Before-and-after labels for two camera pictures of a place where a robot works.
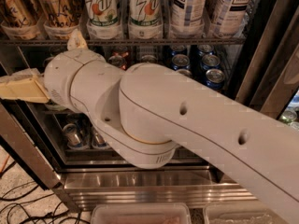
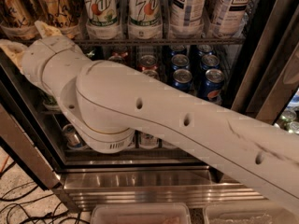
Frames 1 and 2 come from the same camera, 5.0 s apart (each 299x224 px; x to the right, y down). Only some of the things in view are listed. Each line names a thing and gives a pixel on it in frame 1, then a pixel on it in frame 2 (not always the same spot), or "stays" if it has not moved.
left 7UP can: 104,19 stays
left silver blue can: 73,135 stays
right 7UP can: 145,17 stays
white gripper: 58,75 → 35,57
